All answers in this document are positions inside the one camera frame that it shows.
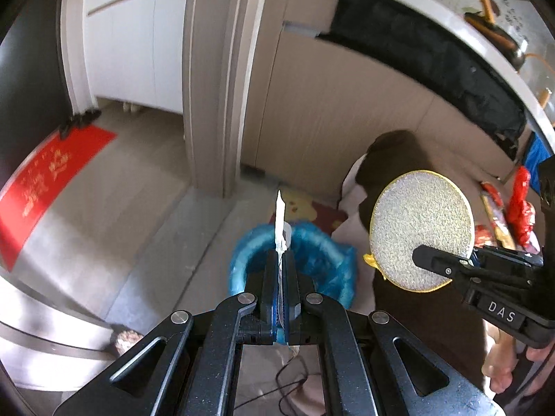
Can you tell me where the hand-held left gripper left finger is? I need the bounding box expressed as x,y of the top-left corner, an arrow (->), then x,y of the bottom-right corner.
52,251 -> 279,416

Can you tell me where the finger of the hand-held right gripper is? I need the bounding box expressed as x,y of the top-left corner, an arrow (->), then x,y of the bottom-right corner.
412,245 -> 477,287
472,245 -> 544,270

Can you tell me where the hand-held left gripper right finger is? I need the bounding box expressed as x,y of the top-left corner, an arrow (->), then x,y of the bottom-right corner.
284,249 -> 508,416

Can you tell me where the yellow red snack packet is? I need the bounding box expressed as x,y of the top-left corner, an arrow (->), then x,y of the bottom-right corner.
480,181 -> 516,248

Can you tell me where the white plastic wrapper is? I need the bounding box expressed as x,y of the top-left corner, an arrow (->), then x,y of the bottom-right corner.
274,190 -> 292,330

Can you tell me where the person's right hand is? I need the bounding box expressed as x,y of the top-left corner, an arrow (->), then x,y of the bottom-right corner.
483,333 -> 555,396

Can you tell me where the small red snack packet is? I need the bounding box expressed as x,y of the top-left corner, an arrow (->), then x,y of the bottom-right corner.
474,224 -> 493,249

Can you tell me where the red crinkled snack packet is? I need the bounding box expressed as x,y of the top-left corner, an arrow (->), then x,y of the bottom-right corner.
506,165 -> 537,246

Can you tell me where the patterned floor mat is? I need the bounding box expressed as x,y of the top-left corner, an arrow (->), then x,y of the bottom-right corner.
277,191 -> 348,235

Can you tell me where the blue towel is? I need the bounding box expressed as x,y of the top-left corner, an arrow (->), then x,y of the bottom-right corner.
522,132 -> 555,171

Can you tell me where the small rough stone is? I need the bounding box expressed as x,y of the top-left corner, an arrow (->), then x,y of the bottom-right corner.
113,329 -> 145,357

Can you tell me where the cardboard panel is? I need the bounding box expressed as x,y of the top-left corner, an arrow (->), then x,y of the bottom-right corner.
240,0 -> 523,198

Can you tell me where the black garment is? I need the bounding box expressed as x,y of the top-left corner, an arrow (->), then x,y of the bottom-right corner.
328,0 -> 528,162

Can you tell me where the silver metal appliance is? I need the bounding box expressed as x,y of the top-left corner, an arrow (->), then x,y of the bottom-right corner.
0,268 -> 116,396

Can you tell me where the red doormat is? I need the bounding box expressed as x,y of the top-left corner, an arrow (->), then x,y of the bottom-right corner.
0,125 -> 119,272

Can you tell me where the black floor object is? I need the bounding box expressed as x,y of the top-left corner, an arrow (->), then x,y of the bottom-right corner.
58,110 -> 103,140

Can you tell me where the white cabinet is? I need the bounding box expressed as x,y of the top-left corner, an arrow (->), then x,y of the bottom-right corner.
84,0 -> 194,116

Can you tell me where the dark door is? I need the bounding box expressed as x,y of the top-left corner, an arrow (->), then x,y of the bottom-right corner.
0,0 -> 74,191

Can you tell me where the black cable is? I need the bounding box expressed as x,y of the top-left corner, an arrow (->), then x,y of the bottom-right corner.
276,347 -> 309,416

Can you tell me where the dark pan with wooden handle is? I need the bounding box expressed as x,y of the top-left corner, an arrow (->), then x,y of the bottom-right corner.
465,11 -> 530,71

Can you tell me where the grey door frame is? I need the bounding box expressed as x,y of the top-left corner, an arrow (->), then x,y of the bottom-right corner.
182,0 -> 270,201

